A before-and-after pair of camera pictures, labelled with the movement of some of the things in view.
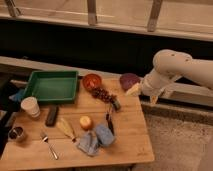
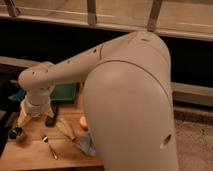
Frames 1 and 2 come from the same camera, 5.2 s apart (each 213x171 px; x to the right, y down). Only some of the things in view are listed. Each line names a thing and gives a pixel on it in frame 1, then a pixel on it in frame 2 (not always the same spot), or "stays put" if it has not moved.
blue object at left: (18, 96) stays put
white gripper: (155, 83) → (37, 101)
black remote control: (52, 116) stays put
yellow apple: (86, 122) stays put
